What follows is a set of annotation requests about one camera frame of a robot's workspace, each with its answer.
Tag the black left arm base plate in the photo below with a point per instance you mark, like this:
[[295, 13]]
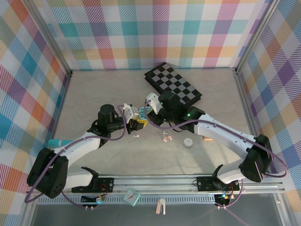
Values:
[[105, 183]]

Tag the small electronics board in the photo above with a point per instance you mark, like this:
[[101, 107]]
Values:
[[98, 199], [223, 199]]

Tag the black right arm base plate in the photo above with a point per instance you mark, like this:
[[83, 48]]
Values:
[[204, 183]]

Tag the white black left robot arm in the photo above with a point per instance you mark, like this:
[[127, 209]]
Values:
[[80, 146]]

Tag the white round earbud case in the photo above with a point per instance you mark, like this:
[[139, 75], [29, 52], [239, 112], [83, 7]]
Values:
[[188, 142]]

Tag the teal cylindrical tube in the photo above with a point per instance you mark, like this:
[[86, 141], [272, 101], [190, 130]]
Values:
[[57, 142]]

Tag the aluminium frame post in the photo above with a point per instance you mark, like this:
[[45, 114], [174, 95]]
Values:
[[51, 33], [255, 35]]

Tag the pink white key tag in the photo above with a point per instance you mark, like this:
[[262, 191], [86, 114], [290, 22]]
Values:
[[161, 207]]

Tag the black grey folding chessboard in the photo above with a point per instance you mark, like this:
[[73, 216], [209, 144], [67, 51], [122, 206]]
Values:
[[174, 80]]

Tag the teal square alarm clock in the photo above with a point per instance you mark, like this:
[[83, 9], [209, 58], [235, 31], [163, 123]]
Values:
[[131, 196]]

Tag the aluminium side rail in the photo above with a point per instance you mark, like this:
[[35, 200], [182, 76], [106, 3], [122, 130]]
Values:
[[244, 101], [64, 94]]

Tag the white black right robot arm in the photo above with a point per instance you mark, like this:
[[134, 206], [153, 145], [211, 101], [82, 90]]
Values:
[[223, 134]]

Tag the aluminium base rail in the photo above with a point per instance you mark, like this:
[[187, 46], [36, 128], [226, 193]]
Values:
[[164, 182]]

